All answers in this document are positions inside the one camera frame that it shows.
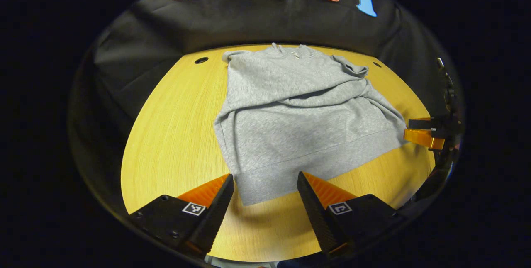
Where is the black backdrop cloth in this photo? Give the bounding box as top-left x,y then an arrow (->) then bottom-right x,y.
68,0 -> 463,219

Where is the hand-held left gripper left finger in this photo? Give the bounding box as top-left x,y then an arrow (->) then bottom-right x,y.
129,173 -> 235,259

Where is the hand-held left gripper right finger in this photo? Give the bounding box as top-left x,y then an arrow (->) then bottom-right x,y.
297,171 -> 405,258

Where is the grey zip-neck sweatshirt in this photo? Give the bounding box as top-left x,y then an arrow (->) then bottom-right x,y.
214,43 -> 409,206

